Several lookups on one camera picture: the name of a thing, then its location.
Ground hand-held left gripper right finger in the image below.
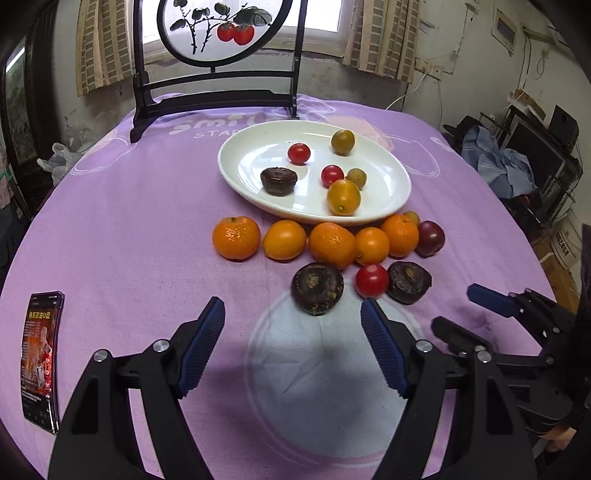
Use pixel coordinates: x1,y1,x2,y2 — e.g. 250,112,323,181
361,298,539,480

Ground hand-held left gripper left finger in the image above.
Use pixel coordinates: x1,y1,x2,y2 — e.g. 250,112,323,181
48,296,226,480

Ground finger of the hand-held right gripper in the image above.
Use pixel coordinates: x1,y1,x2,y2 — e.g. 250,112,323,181
467,284,578,358
431,316,557,370

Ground white oval plate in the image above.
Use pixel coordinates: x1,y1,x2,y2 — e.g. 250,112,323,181
218,121,412,227

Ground person's right hand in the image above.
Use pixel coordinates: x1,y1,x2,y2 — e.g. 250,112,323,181
547,427,578,455

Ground dark brown water chestnut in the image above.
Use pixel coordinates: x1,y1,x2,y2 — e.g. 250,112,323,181
387,261,433,305
291,262,345,316
260,167,298,196

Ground dark purple cherry tomato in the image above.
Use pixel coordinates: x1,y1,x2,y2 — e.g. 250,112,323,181
416,220,446,257

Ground cardboard box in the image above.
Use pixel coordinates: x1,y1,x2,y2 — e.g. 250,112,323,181
531,210,585,301

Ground purple printed tablecloth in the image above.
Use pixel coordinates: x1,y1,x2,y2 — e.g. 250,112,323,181
0,93,583,480

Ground orange mandarin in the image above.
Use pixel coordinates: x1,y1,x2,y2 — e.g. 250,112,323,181
308,222,357,270
380,213,420,258
212,215,262,262

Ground blue crumpled clothes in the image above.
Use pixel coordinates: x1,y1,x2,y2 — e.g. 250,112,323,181
461,124,539,199

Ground black monitor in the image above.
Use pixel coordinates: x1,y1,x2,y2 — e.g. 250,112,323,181
503,121,568,195

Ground yellow orange kumquat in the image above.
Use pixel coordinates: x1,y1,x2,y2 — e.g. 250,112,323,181
327,179,362,216

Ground black printed packet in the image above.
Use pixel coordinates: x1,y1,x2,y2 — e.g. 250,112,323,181
20,291,65,435

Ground black speaker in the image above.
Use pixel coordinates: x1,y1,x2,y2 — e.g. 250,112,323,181
549,104,580,149

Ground green yellow cherry tomato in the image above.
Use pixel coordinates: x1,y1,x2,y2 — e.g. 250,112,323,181
331,130,356,155

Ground white plastic bag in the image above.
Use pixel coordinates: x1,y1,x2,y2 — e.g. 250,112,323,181
37,142,85,186

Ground brick pattern curtain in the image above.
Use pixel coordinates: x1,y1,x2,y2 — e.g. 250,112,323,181
75,0,137,97
342,0,422,84

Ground dark wooden cabinet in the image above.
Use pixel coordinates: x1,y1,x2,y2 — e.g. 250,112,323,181
0,9,61,222

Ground black framed round painted screen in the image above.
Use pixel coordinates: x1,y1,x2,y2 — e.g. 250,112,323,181
130,0,309,143

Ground white cable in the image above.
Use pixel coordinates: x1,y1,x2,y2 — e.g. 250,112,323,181
386,69,428,112

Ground white wall frame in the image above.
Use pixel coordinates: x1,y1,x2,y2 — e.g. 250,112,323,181
492,8,519,57

